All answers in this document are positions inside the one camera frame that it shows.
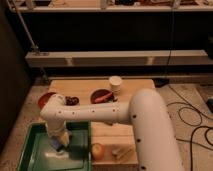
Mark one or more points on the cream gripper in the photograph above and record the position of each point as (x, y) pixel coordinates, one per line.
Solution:
(63, 138)

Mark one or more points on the blue sponge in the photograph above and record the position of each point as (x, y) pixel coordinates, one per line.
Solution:
(56, 144)

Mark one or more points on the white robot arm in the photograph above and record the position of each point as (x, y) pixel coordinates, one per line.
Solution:
(156, 145)

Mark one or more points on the red bowl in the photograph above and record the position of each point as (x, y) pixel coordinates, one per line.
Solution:
(44, 99)

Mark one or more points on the dark purple bowl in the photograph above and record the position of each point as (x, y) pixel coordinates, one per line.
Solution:
(99, 93)

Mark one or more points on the dark grape bunch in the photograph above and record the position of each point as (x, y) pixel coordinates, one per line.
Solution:
(71, 101)

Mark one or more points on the green plastic tray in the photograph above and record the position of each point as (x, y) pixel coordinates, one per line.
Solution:
(38, 155)

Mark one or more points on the yellow apple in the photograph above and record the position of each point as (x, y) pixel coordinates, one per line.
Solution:
(98, 151)

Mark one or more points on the orange carrot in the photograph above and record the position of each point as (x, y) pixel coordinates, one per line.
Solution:
(103, 98)

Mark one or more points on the pale wooden utensil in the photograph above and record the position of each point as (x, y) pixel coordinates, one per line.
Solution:
(122, 153)

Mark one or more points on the white cup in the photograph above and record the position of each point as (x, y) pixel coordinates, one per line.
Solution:
(115, 83)

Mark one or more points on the metal stand pole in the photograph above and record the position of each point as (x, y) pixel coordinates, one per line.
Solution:
(34, 47)

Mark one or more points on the white shelf rail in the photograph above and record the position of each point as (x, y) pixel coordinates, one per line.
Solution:
(118, 58)

